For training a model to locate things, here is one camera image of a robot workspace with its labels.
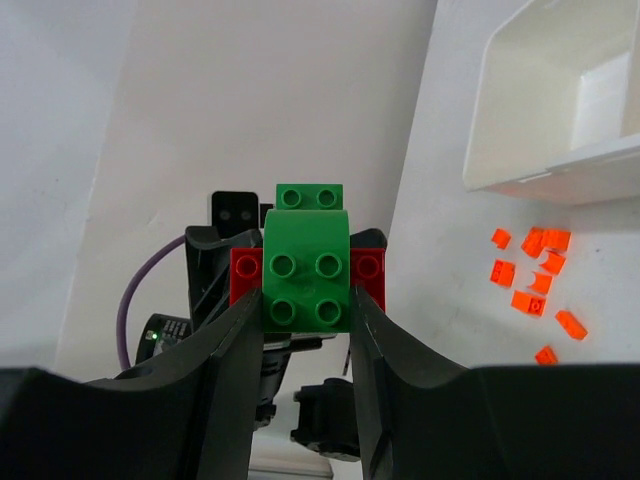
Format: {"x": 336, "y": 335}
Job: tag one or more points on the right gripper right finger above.
{"x": 423, "y": 416}

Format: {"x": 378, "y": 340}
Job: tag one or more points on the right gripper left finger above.
{"x": 187, "y": 413}

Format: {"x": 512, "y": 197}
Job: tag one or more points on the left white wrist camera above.
{"x": 233, "y": 212}

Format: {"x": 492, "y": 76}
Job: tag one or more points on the white three-compartment container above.
{"x": 556, "y": 116}

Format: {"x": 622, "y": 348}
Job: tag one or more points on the green red lego stack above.
{"x": 309, "y": 261}

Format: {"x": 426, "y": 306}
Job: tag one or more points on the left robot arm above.
{"x": 164, "y": 331}

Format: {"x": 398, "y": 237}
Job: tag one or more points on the orange lego brick cluster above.
{"x": 546, "y": 250}

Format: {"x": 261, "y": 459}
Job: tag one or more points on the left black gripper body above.
{"x": 327, "y": 422}

